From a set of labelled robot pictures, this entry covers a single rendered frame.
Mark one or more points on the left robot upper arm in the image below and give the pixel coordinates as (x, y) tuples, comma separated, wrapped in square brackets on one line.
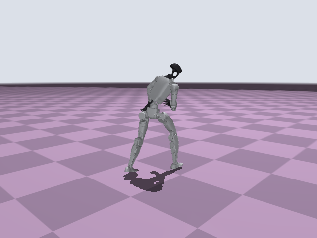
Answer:
[(150, 86)]

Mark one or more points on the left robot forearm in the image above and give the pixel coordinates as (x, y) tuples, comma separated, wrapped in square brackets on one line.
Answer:
[(149, 99)]

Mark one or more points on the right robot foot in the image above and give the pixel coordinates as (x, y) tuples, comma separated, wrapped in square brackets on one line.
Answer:
[(174, 166)]

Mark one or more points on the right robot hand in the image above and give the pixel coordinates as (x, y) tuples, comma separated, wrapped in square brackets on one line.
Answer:
[(167, 102)]

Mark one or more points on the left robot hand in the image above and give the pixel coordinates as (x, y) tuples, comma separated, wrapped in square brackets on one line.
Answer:
[(147, 105)]

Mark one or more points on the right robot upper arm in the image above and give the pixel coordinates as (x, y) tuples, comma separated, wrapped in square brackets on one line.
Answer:
[(174, 90)]

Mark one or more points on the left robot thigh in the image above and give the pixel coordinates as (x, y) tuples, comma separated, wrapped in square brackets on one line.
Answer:
[(143, 125)]

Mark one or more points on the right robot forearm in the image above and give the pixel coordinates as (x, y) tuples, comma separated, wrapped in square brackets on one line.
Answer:
[(173, 108)]

